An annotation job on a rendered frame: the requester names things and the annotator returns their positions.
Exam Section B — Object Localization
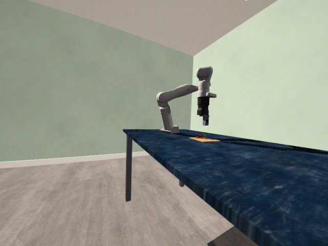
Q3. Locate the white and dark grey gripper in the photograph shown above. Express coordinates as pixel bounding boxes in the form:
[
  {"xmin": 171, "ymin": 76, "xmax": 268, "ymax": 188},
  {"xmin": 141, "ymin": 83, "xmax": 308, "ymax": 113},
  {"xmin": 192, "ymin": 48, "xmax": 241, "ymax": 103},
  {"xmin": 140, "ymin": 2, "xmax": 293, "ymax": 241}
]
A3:
[{"xmin": 197, "ymin": 89, "xmax": 217, "ymax": 125}]

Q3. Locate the tan square mat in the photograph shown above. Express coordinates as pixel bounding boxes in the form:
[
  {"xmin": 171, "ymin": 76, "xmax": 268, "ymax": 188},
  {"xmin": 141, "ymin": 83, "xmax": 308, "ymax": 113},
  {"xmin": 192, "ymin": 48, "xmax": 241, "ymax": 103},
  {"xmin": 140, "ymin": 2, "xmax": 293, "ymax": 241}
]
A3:
[{"xmin": 190, "ymin": 137, "xmax": 220, "ymax": 142}]

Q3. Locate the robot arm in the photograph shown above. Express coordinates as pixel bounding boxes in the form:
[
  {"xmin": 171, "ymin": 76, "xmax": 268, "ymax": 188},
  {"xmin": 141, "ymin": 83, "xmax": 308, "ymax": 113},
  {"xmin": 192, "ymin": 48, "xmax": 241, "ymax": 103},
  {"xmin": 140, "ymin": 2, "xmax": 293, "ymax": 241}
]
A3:
[{"xmin": 156, "ymin": 66, "xmax": 213, "ymax": 130}]

